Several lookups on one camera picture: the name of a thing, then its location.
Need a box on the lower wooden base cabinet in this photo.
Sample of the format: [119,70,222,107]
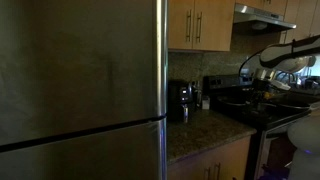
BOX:
[167,137,250,180]

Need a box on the wooden cabinet door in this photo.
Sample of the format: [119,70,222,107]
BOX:
[168,0,194,50]
[193,0,235,51]

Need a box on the black air fryer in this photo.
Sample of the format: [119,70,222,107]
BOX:
[167,80,195,123]

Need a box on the dark glass bottle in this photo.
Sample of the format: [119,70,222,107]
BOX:
[195,81,202,108]

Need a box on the steel range hood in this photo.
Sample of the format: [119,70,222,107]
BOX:
[233,3,297,35]

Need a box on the black electric stove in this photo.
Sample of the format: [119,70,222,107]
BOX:
[203,75,313,180]

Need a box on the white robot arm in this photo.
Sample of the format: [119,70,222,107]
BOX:
[258,35,320,180]

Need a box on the kitchen sink faucet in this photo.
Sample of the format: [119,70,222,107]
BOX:
[275,71,297,86]

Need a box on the steel cabinet handle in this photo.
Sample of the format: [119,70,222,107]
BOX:
[196,12,203,43]
[186,9,192,42]

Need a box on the stainless steel refrigerator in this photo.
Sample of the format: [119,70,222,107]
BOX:
[0,0,168,180]

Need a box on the small white container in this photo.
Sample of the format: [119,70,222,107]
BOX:
[202,96,210,110]

